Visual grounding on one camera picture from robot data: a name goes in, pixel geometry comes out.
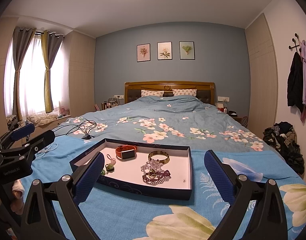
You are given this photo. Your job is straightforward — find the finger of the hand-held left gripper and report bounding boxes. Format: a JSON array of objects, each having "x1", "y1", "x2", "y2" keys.
[
  {"x1": 0, "y1": 130, "x2": 55, "y2": 160},
  {"x1": 0, "y1": 123, "x2": 35, "y2": 151}
]

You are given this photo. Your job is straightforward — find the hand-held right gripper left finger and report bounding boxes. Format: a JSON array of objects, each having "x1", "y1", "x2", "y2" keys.
[{"x1": 20, "y1": 152, "x2": 105, "y2": 240}]

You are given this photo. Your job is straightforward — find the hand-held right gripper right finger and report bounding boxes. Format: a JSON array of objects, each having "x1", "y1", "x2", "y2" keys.
[{"x1": 204, "y1": 150, "x2": 289, "y2": 240}]

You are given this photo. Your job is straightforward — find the orange smart watch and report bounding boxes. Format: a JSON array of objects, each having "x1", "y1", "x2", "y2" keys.
[{"x1": 115, "y1": 145, "x2": 138, "y2": 160}]

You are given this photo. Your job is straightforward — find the dark blue cardboard box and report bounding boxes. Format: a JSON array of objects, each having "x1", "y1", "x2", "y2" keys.
[{"x1": 69, "y1": 138, "x2": 193, "y2": 201}]

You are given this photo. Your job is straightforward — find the dark red bead bracelet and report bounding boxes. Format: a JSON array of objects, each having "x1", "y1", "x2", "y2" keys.
[{"x1": 142, "y1": 169, "x2": 171, "y2": 186}]

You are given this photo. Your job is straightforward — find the gold bangle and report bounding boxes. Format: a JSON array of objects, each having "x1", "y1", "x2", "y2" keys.
[{"x1": 148, "y1": 151, "x2": 170, "y2": 164}]

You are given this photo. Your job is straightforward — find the clear crystal bead bracelet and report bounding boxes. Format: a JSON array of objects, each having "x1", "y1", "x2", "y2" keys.
[{"x1": 140, "y1": 159, "x2": 163, "y2": 173}]

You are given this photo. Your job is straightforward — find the person's left hand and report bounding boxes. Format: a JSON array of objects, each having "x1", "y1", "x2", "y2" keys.
[{"x1": 10, "y1": 179, "x2": 26, "y2": 214}]

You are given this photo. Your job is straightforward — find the black white printed cushion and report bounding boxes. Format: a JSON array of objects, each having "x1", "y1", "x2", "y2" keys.
[{"x1": 6, "y1": 115, "x2": 18, "y2": 130}]

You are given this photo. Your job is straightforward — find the cream quilt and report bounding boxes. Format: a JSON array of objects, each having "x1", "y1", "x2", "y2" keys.
[{"x1": 26, "y1": 113, "x2": 59, "y2": 127}]

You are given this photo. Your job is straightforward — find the blue flower print blanket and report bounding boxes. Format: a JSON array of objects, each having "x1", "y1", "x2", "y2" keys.
[{"x1": 25, "y1": 136, "x2": 306, "y2": 240}]

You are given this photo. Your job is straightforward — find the white sheer curtain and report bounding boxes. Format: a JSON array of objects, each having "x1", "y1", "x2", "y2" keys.
[{"x1": 4, "y1": 34, "x2": 58, "y2": 120}]

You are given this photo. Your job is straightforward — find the nightstand with small items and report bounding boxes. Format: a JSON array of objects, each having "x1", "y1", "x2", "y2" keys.
[{"x1": 215, "y1": 101, "x2": 244, "y2": 120}]

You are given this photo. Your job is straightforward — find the beige wardrobe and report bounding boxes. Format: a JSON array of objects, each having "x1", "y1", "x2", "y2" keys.
[
  {"x1": 245, "y1": 13, "x2": 279, "y2": 130},
  {"x1": 68, "y1": 31, "x2": 97, "y2": 120}
]

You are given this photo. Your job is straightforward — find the pile of dark clothes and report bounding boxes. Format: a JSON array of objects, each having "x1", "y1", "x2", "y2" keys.
[{"x1": 263, "y1": 121, "x2": 305, "y2": 174}]

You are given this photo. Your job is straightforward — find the group of cosmetics bottles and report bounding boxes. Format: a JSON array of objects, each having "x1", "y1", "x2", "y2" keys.
[{"x1": 100, "y1": 99, "x2": 125, "y2": 110}]

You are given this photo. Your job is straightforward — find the grey and yellow curtain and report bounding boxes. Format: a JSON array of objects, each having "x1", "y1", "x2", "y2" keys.
[
  {"x1": 41, "y1": 30, "x2": 64, "y2": 113},
  {"x1": 11, "y1": 27, "x2": 36, "y2": 122}
]

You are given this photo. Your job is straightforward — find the teal blossom print duvet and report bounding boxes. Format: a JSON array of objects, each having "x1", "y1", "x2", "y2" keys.
[{"x1": 51, "y1": 95, "x2": 272, "y2": 153}]

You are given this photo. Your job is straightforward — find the patterned white pillow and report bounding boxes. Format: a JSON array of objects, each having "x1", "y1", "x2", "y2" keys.
[
  {"x1": 172, "y1": 89, "x2": 197, "y2": 97},
  {"x1": 141, "y1": 89, "x2": 165, "y2": 97}
]

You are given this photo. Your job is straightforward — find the wooden bed headboard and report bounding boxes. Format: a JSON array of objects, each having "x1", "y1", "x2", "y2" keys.
[{"x1": 125, "y1": 81, "x2": 215, "y2": 105}]

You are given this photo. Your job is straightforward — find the black jacket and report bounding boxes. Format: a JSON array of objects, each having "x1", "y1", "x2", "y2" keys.
[{"x1": 287, "y1": 52, "x2": 304, "y2": 113}]

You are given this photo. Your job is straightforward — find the green leaf framed picture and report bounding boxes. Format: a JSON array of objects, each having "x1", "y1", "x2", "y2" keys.
[{"x1": 179, "y1": 41, "x2": 195, "y2": 60}]

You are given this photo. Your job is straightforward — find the white flower framed picture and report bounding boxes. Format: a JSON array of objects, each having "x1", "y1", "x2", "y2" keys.
[{"x1": 157, "y1": 42, "x2": 173, "y2": 60}]

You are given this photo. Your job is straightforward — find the pink flower framed picture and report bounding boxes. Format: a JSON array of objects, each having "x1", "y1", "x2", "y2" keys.
[{"x1": 137, "y1": 44, "x2": 151, "y2": 62}]

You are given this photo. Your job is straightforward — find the white cable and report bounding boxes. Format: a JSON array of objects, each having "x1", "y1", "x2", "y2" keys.
[{"x1": 34, "y1": 141, "x2": 57, "y2": 155}]

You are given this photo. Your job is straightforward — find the black cable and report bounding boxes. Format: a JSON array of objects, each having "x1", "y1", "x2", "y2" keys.
[{"x1": 51, "y1": 120, "x2": 97, "y2": 140}]

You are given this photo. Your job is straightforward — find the black wall coat rack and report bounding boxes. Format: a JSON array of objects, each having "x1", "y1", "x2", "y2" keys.
[{"x1": 288, "y1": 33, "x2": 306, "y2": 53}]

